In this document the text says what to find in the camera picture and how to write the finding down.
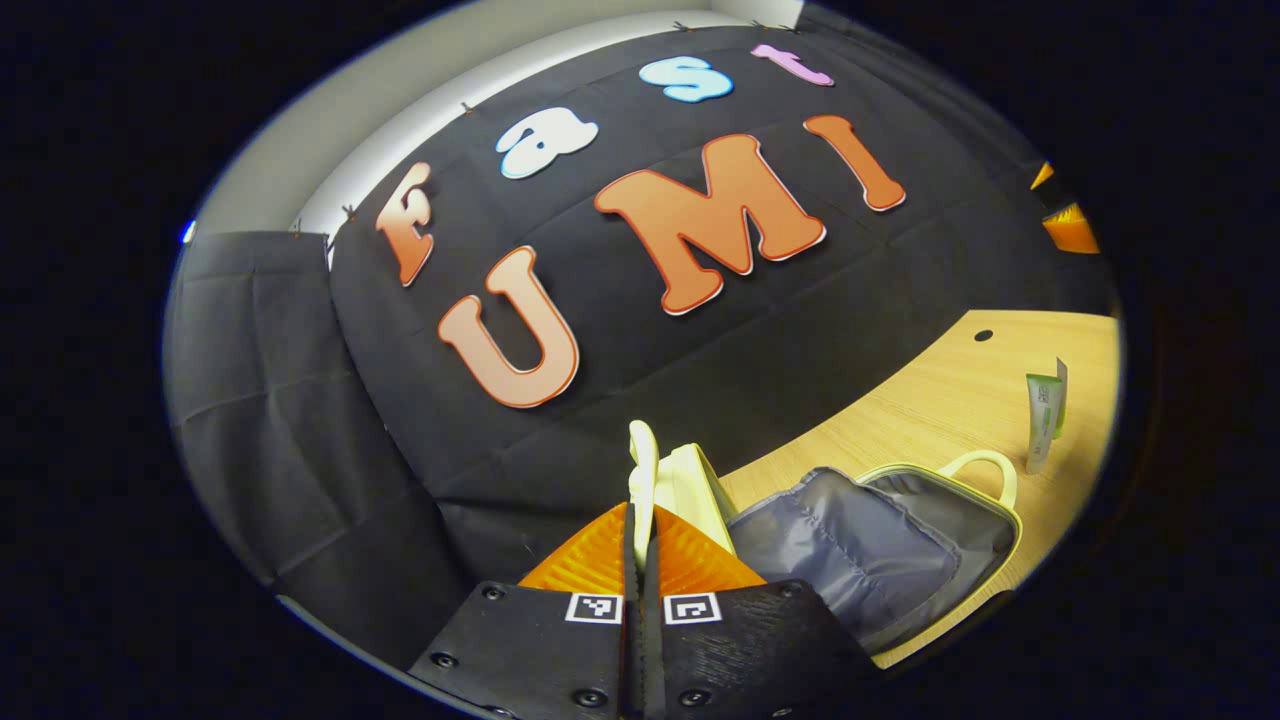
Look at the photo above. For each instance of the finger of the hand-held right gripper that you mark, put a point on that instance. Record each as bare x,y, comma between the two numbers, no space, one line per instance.
1072,232
1044,177

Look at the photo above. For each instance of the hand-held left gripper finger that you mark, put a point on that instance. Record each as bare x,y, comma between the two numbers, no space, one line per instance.
630,670
652,670

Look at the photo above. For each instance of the grey skin care tube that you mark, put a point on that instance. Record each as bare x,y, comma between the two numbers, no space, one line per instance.
1062,385

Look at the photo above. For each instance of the green white skin care tube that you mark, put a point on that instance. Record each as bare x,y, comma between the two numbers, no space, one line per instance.
1042,410

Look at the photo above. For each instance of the pale yellow suitcase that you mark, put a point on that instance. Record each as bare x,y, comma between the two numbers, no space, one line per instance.
850,550

